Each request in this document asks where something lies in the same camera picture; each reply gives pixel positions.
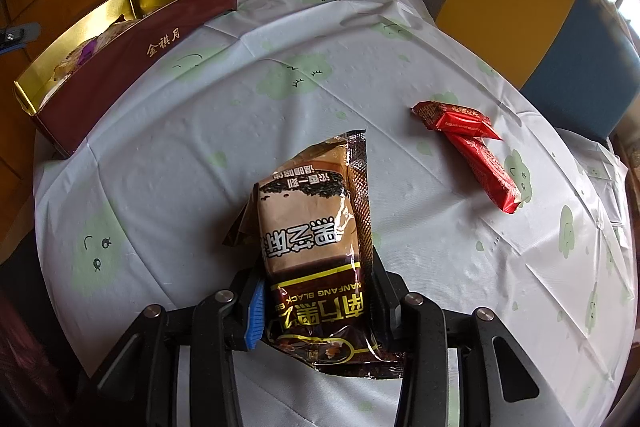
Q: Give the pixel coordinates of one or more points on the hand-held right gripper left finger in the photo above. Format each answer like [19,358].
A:
[255,317]

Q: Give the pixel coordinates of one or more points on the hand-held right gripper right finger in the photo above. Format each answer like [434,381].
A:
[391,307]

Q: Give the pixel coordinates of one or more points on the brown and tan snack packet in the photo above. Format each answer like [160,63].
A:
[310,247]

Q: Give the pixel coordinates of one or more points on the maroon box with gold lining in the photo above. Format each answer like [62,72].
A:
[130,72]

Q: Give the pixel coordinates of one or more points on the purple snack packet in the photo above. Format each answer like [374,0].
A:
[88,49]

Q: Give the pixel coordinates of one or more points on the long red snack bar packet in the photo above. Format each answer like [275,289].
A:
[487,172]

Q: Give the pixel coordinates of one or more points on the pale green printed tablecloth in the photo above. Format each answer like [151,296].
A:
[175,167]

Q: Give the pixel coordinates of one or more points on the orange-red snack bar packet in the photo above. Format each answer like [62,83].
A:
[455,117]

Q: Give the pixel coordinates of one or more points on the dark red cloth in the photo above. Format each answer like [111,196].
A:
[25,367]

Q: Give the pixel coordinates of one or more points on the grey yellow blue chair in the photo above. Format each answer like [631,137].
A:
[505,7]

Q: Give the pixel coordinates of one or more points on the blue and black object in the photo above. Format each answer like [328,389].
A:
[17,36]

